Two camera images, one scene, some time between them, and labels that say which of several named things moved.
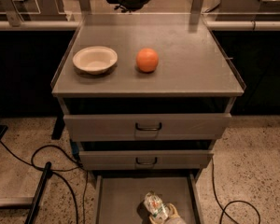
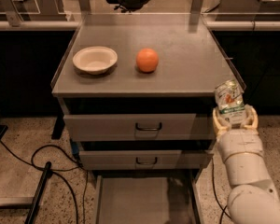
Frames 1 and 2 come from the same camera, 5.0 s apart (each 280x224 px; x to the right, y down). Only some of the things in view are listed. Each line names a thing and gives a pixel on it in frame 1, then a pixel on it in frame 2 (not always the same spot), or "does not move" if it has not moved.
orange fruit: [147, 60] does not move
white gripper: [175, 216] to [240, 143]
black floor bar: [47, 175] does not move
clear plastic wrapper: [155, 204] to [231, 101]
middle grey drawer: [145, 160] does not move
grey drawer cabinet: [128, 122] does not move
